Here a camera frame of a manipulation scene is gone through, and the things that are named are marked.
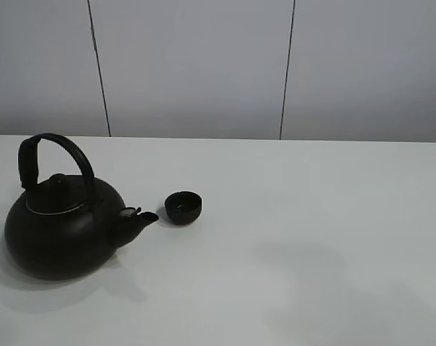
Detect black round teapot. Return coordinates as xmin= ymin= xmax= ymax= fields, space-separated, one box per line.
xmin=4 ymin=133 xmax=159 ymax=280

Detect small black teacup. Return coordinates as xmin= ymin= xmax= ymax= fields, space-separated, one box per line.
xmin=164 ymin=191 xmax=203 ymax=226

